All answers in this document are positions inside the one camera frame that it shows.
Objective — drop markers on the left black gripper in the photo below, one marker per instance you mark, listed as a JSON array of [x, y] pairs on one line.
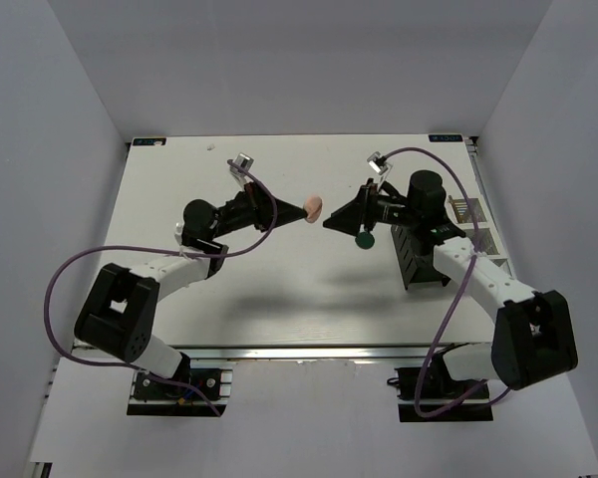
[[258, 203]]

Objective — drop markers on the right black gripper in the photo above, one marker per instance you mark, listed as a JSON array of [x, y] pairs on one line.
[[349, 217]]

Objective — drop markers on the plain pink powder puff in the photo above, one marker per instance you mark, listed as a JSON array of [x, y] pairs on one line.
[[313, 207]]

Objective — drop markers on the wooden stick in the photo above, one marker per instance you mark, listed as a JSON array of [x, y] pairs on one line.
[[459, 208]]

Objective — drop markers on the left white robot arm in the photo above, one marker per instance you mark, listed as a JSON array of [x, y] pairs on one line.
[[118, 315]]

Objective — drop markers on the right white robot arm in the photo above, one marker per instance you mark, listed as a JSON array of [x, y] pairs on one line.
[[533, 337]]

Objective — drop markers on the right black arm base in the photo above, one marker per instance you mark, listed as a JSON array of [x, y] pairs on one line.
[[435, 394]]

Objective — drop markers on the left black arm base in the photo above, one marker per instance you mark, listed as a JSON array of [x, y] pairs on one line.
[[206, 395]]

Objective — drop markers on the upper green round compact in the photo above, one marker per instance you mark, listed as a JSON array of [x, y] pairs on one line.
[[365, 240]]

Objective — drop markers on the black slotted organizer box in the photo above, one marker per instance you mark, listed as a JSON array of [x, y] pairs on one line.
[[414, 247]]

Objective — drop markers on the white slotted organizer box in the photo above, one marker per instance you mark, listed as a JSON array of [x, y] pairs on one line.
[[480, 229]]

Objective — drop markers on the white bottle blue label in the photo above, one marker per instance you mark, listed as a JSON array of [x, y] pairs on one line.
[[178, 231]]

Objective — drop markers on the right blue corner sticker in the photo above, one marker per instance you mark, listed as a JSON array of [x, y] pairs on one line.
[[445, 137]]

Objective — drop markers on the blue corner sticker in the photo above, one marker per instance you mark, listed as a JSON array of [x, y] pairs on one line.
[[445, 137], [149, 141]]

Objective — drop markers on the left blue corner sticker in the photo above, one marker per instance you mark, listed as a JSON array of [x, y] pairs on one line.
[[149, 141]]

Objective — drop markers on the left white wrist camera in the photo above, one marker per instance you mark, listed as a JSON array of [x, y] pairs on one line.
[[238, 168]]

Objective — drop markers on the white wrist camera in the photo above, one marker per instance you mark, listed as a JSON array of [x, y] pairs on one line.
[[381, 165], [238, 168]]

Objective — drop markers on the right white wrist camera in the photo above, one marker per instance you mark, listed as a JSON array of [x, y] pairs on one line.
[[381, 165]]

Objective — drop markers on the aluminium table rail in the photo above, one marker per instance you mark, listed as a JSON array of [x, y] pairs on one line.
[[226, 353]]

